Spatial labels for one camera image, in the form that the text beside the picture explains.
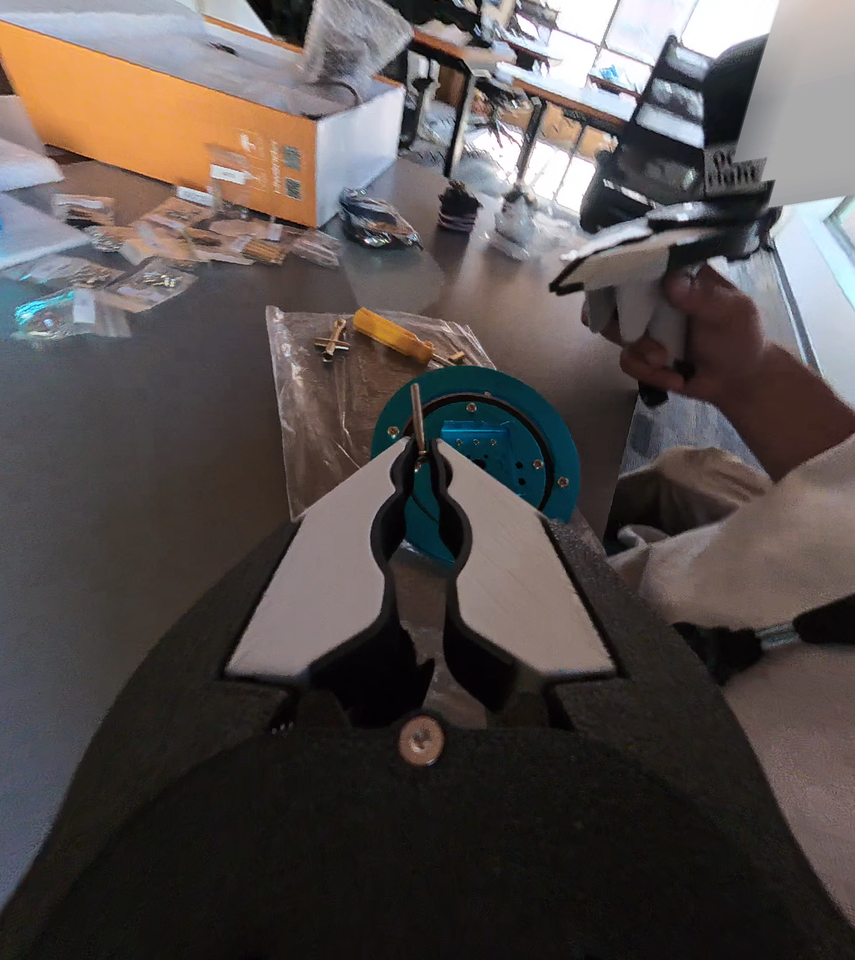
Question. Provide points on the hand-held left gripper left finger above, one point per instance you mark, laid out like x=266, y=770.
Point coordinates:
x=315, y=600

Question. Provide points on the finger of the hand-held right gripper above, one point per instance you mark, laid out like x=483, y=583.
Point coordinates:
x=615, y=262
x=645, y=225

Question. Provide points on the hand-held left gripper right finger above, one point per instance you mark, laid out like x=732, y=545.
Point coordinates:
x=525, y=592

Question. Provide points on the blue round metal turntable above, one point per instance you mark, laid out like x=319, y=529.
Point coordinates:
x=555, y=450

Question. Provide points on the long metal screw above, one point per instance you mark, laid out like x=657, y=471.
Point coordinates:
x=417, y=412

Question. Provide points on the person's right forearm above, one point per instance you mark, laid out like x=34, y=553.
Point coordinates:
x=795, y=405

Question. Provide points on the person's right hand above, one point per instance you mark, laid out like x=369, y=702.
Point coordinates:
x=720, y=337

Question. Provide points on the black chair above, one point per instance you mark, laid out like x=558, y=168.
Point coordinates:
x=667, y=112

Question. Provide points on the black servo motor stack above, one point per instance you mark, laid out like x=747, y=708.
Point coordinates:
x=459, y=210

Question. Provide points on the long wooden table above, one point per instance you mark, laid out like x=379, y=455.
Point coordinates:
x=547, y=82

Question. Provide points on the large clear plastic bag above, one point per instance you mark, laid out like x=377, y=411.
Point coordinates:
x=322, y=420

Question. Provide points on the person's beige trousers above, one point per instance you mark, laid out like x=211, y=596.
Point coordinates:
x=682, y=487

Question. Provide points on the large window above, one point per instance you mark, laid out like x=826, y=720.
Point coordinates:
x=607, y=30

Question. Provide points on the blue shiny plastic bag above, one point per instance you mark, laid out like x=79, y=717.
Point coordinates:
x=379, y=221

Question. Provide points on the metal cross wrench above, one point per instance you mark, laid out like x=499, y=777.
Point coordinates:
x=330, y=341

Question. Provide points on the crumpled bubble wrap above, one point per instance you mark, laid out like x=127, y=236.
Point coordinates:
x=352, y=37

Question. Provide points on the pile of small screw bags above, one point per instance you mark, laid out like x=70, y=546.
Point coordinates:
x=172, y=240

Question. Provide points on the white tray with blue parts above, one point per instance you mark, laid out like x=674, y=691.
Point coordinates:
x=7, y=247

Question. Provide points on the orange cardboard box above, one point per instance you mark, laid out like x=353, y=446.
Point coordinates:
x=135, y=112

